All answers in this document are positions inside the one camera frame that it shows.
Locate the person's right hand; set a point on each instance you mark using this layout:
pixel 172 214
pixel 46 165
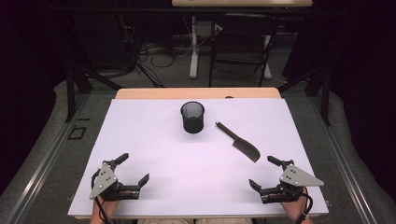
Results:
pixel 294 208

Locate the white desk leg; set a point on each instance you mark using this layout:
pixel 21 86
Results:
pixel 267 62
pixel 194 56

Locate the dark brown comb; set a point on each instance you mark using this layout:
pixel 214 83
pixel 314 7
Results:
pixel 246 148

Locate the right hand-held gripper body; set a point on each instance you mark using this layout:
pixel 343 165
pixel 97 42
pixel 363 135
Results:
pixel 295 177

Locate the black mesh pen cup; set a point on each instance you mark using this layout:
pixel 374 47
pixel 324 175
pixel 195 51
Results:
pixel 193 123

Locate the white paper sheet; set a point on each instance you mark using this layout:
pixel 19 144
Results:
pixel 186 174

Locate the black metal stand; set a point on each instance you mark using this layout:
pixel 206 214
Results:
pixel 70 93
pixel 325 99

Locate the black chair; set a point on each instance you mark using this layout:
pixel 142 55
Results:
pixel 243 40

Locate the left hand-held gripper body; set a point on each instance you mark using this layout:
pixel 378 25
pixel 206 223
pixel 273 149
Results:
pixel 106 183

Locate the person's left hand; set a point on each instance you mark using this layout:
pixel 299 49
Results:
pixel 107 208

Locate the wooden table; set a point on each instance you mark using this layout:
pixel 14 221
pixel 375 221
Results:
pixel 186 93

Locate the metal floor rail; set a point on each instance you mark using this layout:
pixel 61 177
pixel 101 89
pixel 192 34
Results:
pixel 46 161
pixel 342 161

